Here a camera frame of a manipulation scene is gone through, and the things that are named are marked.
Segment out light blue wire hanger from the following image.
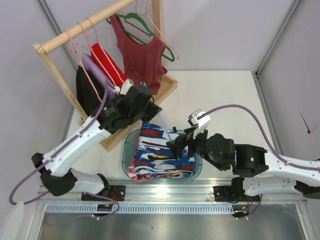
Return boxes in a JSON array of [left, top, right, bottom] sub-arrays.
[[139, 81, 173, 142]]

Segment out blue patterned trousers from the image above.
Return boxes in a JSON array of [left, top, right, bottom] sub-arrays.
[[128, 122, 196, 178]]

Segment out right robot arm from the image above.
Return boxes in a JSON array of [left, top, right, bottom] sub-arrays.
[[166, 128, 320, 199]]

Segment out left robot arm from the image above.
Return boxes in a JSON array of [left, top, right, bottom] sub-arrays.
[[31, 85, 162, 197]]

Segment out pink hanger with purple garment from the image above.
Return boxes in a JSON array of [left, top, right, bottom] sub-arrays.
[[77, 22, 124, 87]]

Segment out pink hanger with red garment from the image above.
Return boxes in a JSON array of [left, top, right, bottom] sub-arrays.
[[86, 17, 127, 85]]

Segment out pink hanger with black garment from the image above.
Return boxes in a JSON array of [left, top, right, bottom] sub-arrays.
[[65, 30, 102, 102]]

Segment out green hanger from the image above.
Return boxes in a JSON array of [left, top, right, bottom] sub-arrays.
[[105, 11, 176, 62]]

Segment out teal plastic basket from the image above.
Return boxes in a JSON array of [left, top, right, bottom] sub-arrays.
[[121, 129, 203, 184]]

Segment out purple garment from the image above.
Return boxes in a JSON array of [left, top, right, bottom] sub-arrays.
[[81, 53, 115, 97]]

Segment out maroon tank top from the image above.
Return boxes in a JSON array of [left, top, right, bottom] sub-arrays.
[[109, 15, 168, 95]]

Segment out wooden clothes rack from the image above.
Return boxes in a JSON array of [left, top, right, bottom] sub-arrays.
[[32, 0, 178, 152]]

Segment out black garment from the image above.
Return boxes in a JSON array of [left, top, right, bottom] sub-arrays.
[[75, 65, 101, 116]]

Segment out red garment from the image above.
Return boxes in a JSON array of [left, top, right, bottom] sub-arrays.
[[90, 43, 130, 87]]

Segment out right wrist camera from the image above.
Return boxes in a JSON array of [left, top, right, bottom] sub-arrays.
[[188, 108, 211, 139]]

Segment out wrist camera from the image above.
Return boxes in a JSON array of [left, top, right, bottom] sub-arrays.
[[188, 108, 211, 139], [113, 78, 135, 95]]

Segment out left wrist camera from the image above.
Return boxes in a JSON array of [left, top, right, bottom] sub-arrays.
[[113, 78, 135, 95]]

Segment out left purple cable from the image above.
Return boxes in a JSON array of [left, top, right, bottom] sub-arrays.
[[8, 79, 111, 206]]

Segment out aluminium mounting rail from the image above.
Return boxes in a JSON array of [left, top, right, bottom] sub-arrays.
[[40, 178, 307, 204]]

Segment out pink empty wire hanger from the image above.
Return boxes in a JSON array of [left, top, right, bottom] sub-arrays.
[[115, 0, 180, 62]]

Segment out white slotted cable duct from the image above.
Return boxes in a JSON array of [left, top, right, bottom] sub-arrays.
[[45, 203, 234, 215]]

